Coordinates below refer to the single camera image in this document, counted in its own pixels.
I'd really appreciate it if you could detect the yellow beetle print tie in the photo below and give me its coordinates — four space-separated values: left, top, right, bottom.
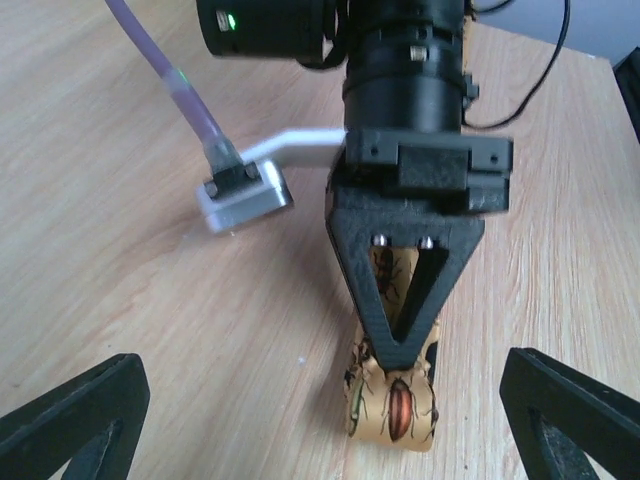
343 246 441 452

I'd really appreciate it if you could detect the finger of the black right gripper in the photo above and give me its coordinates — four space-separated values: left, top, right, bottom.
326 186 485 371

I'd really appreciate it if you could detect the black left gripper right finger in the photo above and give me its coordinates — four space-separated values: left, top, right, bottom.
500 348 639 479

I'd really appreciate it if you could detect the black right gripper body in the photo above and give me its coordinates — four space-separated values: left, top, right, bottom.
343 129 514 215

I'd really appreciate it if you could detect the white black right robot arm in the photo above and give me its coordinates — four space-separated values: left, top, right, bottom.
197 1 513 371

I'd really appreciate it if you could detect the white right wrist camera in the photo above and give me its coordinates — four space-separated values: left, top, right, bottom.
196 128 345 235

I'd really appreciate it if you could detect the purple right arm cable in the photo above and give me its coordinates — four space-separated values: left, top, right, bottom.
103 0 241 171

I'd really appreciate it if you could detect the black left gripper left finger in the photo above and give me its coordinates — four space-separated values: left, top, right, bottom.
1 353 150 479

